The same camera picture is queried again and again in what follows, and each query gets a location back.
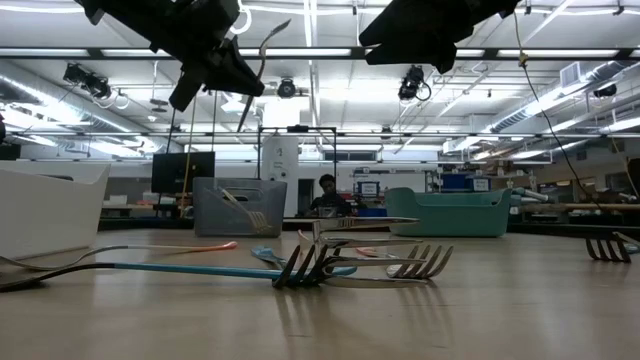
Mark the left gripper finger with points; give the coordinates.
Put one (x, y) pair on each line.
(232, 72)
(185, 87)

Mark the teal plastic bin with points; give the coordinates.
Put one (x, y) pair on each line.
(450, 220)

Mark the person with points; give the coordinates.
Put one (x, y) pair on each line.
(327, 200)

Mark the white plastic bin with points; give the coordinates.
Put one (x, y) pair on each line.
(50, 215)

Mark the black monitor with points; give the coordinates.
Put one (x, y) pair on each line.
(170, 172)

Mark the black rectangular stand frame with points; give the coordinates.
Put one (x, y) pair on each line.
(297, 129)

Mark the wide blue storage bin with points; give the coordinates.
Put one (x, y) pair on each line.
(452, 182)

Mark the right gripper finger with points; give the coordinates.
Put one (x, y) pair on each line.
(450, 47)
(400, 42)

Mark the black ceiling camera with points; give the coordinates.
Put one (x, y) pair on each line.
(287, 89)
(90, 82)
(412, 82)

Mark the silver utensil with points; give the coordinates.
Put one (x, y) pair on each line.
(380, 220)

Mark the black overhead frame beam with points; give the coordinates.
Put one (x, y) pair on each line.
(490, 52)

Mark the small blue storage bin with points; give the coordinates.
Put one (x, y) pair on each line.
(360, 192)

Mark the grey translucent plastic bin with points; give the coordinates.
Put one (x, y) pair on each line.
(215, 220)

